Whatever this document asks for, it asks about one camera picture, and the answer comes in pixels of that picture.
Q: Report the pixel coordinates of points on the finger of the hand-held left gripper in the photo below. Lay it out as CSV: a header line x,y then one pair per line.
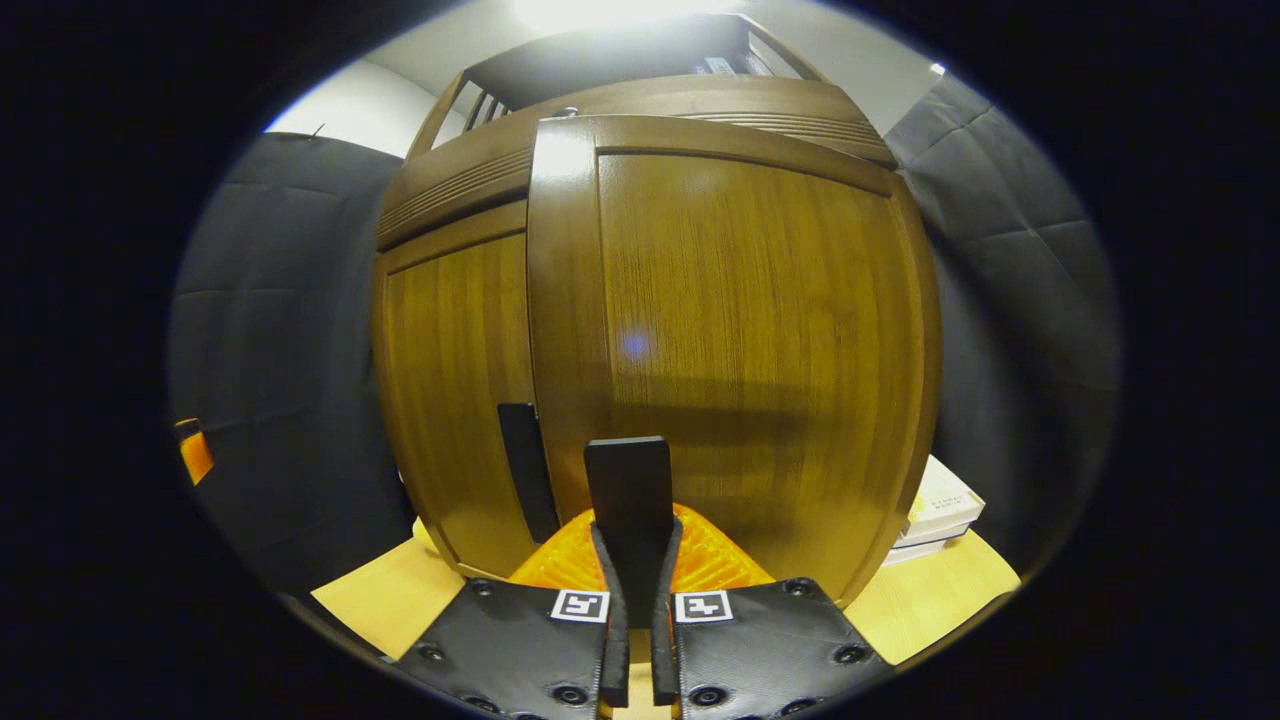
x,y
196,455

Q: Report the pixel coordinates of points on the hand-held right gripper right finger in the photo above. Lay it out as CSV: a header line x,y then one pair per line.
x,y
665,650

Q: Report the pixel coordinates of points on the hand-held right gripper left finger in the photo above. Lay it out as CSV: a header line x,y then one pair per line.
x,y
615,650

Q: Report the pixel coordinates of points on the brown wooden cabinet door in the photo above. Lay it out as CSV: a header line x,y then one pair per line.
x,y
750,350
450,380

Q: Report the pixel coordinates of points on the brown wooden shoe cabinet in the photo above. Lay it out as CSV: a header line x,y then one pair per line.
x,y
620,50

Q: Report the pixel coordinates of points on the cream covered book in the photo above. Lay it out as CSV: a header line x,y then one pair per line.
x,y
945,495

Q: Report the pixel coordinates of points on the brown wooden drawer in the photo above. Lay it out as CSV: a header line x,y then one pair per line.
x,y
460,170

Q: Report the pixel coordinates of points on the light grey book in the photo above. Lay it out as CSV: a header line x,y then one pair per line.
x,y
717,67

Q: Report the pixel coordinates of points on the ceiling light panel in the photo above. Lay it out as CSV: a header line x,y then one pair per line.
x,y
620,10

